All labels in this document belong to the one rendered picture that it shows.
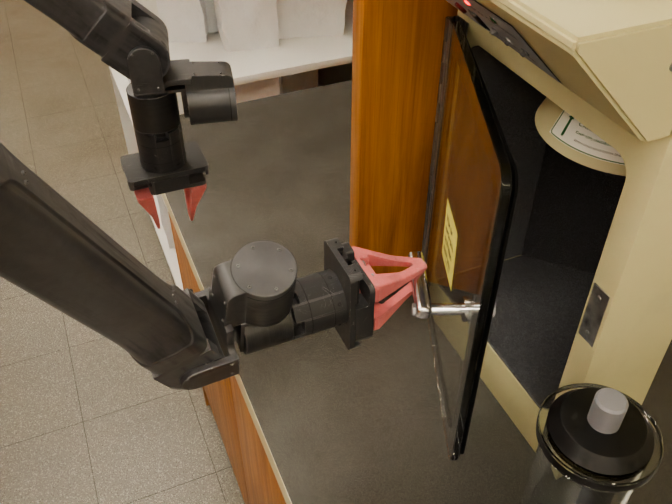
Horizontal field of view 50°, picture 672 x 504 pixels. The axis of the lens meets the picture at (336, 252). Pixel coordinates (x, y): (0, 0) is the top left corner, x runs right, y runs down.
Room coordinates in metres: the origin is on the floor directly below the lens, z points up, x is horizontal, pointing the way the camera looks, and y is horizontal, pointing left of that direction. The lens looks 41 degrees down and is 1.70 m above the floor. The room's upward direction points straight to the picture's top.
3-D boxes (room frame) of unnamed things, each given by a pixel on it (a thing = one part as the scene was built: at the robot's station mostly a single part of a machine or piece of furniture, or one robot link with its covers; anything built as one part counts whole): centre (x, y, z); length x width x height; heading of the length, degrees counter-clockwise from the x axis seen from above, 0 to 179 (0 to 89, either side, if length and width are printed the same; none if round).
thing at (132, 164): (0.77, 0.22, 1.21); 0.10 x 0.07 x 0.07; 113
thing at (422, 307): (0.53, -0.10, 1.20); 0.10 x 0.05 x 0.03; 1
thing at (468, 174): (0.60, -0.13, 1.19); 0.30 x 0.01 x 0.40; 1
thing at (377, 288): (0.54, -0.05, 1.20); 0.09 x 0.07 x 0.07; 113
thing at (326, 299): (0.51, 0.02, 1.20); 0.07 x 0.07 x 0.10; 23
